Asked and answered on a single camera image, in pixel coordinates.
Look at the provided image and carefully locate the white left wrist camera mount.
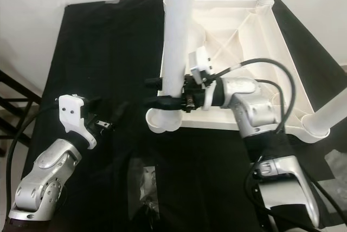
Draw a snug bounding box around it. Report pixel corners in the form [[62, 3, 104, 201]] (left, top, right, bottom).
[[59, 94, 98, 150]]

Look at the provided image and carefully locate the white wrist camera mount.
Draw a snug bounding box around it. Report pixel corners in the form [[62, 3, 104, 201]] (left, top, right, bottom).
[[59, 94, 98, 150], [189, 46, 220, 111]]

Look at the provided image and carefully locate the white plastic table top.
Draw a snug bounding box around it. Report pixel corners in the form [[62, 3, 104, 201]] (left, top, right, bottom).
[[145, 0, 334, 145]]

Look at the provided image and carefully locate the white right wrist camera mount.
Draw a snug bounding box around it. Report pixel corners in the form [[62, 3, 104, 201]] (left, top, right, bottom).
[[189, 46, 220, 111]]

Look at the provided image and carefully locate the clear tape cross patch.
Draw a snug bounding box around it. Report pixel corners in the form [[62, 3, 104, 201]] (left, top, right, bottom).
[[325, 150, 347, 181]]

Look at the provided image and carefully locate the black metal rack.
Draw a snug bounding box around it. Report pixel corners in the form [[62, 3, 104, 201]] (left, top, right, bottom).
[[0, 72, 41, 146]]

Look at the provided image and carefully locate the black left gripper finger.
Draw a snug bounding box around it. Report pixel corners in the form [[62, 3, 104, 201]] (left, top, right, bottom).
[[110, 103, 128, 127], [115, 104, 133, 131]]

